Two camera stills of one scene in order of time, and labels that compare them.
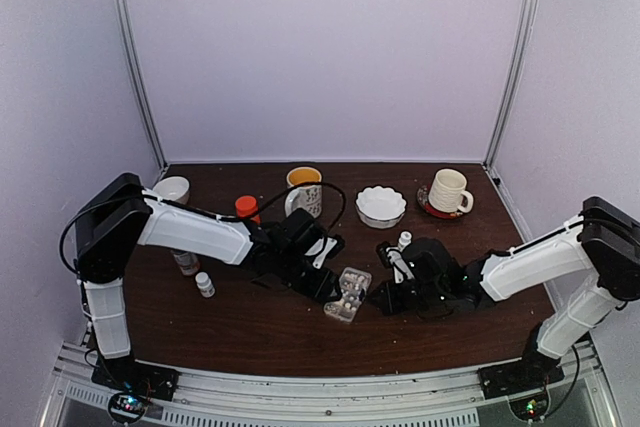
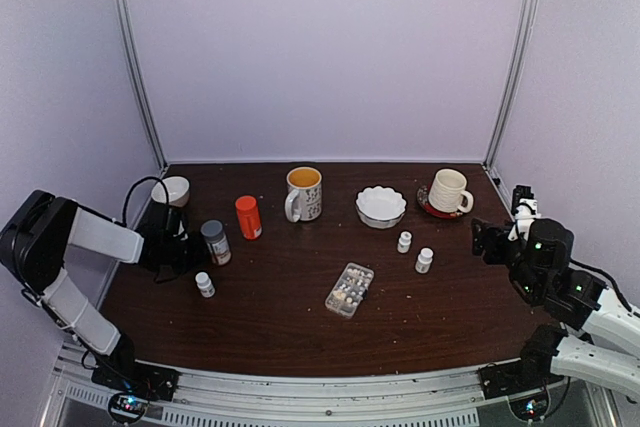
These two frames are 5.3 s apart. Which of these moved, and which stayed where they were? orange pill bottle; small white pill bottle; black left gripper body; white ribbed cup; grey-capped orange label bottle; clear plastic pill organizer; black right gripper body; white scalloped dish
Moved: black right gripper body; black left gripper body; grey-capped orange label bottle
Stayed: small white pill bottle; orange pill bottle; clear plastic pill organizer; white ribbed cup; white scalloped dish
